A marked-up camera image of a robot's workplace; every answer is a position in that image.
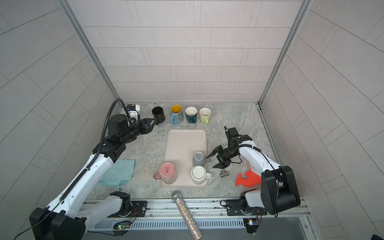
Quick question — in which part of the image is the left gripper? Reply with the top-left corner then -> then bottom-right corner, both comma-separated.
118,117 -> 157,145

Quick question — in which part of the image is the black mug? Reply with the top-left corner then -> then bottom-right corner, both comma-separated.
152,107 -> 166,124

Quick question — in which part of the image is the grey mug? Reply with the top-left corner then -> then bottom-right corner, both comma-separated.
193,152 -> 208,168

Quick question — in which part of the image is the iridescent blue butterfly mug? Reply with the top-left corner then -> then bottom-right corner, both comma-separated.
170,105 -> 184,125

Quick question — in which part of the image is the white mug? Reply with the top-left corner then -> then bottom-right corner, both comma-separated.
191,166 -> 213,185

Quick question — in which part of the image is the dark green mug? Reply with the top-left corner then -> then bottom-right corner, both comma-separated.
185,107 -> 198,124

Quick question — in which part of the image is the light green mug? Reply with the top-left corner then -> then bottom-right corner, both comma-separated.
199,108 -> 212,125

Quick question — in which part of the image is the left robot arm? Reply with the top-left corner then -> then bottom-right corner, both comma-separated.
29,99 -> 159,240

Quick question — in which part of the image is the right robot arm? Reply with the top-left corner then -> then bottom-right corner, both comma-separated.
207,128 -> 301,216

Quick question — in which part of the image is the pink glass mug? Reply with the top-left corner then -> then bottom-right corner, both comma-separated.
153,162 -> 178,185

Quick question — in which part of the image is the small metal clip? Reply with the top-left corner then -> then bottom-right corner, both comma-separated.
220,170 -> 229,178

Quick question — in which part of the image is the beige plastic tray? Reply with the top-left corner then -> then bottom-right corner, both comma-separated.
161,130 -> 208,188

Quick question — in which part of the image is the red shark plush toy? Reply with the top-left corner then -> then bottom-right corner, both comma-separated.
235,170 -> 262,188

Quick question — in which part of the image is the teal folded cloth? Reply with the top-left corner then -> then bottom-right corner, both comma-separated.
98,159 -> 136,188

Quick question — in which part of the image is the glitter tube with silver cap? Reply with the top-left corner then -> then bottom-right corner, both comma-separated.
172,191 -> 203,240

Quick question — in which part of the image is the right circuit board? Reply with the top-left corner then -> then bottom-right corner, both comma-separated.
243,219 -> 260,234

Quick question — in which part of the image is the circuit board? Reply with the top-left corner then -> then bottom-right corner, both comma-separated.
113,221 -> 132,231
243,219 -> 260,234

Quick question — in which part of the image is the left circuit board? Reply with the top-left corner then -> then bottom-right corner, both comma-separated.
113,221 -> 132,231

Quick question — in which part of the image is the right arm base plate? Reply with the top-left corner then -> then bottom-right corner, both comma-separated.
222,199 -> 268,216

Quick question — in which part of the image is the aluminium rail frame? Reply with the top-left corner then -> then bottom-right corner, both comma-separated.
58,196 -> 311,223

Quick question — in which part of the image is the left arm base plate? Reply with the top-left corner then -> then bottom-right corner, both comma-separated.
109,201 -> 148,218

